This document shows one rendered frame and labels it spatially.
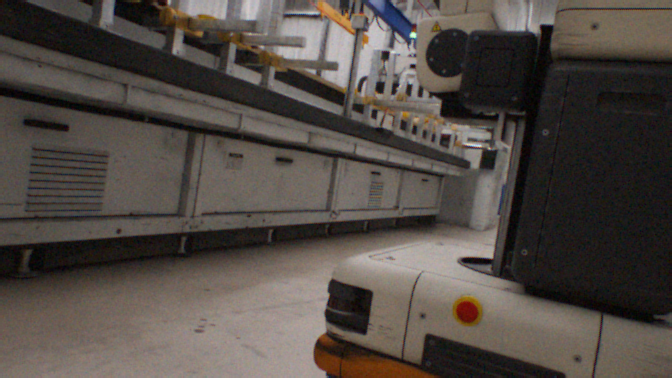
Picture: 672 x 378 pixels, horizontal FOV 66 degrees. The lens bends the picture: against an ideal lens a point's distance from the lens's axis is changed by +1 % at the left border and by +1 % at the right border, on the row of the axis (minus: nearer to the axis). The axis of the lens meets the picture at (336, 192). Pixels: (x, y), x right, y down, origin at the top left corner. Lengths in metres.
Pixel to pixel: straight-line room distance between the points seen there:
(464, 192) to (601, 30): 4.81
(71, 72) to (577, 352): 1.26
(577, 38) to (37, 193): 1.42
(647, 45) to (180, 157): 1.59
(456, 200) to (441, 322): 4.81
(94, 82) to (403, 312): 0.99
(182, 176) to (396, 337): 1.32
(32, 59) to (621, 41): 1.21
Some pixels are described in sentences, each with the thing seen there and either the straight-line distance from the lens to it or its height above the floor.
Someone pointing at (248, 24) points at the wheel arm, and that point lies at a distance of 1.55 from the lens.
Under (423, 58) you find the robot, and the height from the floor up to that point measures 0.71.
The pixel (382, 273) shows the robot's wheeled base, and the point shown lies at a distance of 0.98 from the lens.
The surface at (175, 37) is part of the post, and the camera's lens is 1.66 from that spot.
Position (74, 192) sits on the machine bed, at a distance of 1.78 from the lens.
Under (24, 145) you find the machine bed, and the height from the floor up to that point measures 0.37.
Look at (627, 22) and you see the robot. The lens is 0.98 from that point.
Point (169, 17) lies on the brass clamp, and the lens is 1.65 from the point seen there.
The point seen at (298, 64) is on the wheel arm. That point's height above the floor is 0.81.
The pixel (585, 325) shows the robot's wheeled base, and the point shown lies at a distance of 0.92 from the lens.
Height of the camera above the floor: 0.45
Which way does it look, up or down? 3 degrees down
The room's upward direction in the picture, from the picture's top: 9 degrees clockwise
